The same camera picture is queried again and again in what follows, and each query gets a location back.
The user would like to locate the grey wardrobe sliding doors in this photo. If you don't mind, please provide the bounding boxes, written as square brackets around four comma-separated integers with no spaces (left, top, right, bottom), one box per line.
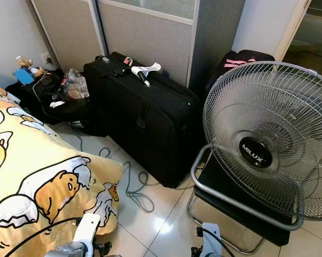
[30,0,246,97]

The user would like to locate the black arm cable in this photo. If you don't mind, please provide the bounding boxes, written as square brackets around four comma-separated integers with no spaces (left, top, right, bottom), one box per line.
[5,217,81,257]
[196,228,236,257]

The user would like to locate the white wall socket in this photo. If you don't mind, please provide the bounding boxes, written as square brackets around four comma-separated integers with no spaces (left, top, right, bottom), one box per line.
[41,51,53,66]

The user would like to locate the blue pouch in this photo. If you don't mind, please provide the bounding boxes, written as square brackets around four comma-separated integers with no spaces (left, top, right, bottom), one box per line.
[14,67,35,85]

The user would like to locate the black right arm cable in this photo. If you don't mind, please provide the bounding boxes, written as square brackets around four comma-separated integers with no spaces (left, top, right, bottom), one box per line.
[196,228,236,257]

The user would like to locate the brown plush toy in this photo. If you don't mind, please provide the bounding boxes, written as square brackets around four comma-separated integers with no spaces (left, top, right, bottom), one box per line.
[16,55,47,78]

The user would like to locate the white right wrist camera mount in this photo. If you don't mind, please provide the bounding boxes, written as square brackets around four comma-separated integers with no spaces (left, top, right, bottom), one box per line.
[198,222,223,257]

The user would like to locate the yellow cartoon print blanket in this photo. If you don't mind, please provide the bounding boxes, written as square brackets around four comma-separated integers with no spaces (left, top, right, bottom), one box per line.
[0,80,125,257]

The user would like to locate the large black suitcase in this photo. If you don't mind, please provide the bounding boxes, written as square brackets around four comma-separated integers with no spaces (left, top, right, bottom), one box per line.
[83,51,204,189]

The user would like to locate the grey metal floor fan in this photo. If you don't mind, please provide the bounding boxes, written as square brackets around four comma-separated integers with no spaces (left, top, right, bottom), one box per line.
[185,61,322,256]

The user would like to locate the clear plastic bag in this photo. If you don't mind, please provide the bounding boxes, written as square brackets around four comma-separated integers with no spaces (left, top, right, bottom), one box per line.
[58,69,90,102]

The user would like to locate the grey floor cable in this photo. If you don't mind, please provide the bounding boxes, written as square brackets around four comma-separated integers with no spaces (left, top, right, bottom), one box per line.
[70,124,156,214]

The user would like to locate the white door frame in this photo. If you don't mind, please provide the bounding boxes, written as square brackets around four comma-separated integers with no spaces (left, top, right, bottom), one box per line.
[273,0,314,62]

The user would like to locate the white luggage tag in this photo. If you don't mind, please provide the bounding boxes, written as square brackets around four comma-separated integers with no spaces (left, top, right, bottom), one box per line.
[131,62,162,87]

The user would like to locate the black bag with pink stripes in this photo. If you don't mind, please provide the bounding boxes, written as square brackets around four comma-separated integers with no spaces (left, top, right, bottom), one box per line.
[204,49,277,100]

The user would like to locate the flat black case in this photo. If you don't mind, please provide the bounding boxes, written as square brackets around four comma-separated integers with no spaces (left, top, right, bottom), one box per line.
[194,155,293,247]

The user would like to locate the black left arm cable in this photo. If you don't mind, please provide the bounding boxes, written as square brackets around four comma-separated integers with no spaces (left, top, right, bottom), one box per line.
[5,217,81,257]

